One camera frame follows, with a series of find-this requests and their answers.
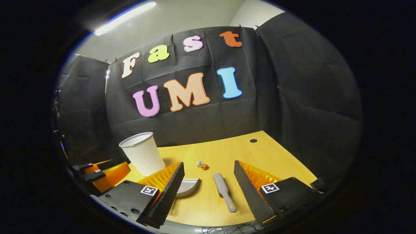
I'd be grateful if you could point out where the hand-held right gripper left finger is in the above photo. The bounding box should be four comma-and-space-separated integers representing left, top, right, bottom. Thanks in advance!
97, 162, 185, 229

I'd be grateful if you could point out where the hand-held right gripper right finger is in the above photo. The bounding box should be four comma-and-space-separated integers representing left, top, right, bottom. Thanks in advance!
234, 160, 323, 227

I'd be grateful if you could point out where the grey dustpan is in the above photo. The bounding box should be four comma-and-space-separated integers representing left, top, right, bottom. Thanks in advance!
175, 178, 200, 199

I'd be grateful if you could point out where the small grey broom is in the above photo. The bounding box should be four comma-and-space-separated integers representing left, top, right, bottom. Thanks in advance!
213, 173, 238, 213

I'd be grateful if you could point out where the white ribbed garbage bin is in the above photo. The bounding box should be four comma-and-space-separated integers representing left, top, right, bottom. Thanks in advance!
119, 132, 166, 177

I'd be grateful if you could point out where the yellow wooden desktop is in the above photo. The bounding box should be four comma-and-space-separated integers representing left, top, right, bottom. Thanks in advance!
115, 131, 318, 227

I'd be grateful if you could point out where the thin black cable tangle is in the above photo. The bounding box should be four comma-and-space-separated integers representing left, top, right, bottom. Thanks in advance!
194, 222, 265, 234

